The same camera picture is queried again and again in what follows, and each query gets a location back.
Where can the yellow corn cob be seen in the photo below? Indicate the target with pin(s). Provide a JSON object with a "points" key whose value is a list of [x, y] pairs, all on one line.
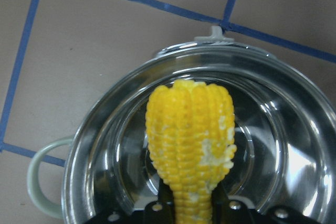
{"points": [[191, 139]]}

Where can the pale green cooking pot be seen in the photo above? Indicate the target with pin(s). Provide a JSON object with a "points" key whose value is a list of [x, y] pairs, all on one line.
{"points": [[284, 134]]}

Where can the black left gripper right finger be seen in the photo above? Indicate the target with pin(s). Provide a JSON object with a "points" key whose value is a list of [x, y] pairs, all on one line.
{"points": [[226, 210]]}

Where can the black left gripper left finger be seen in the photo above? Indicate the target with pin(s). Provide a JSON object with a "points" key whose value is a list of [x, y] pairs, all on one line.
{"points": [[158, 211]]}

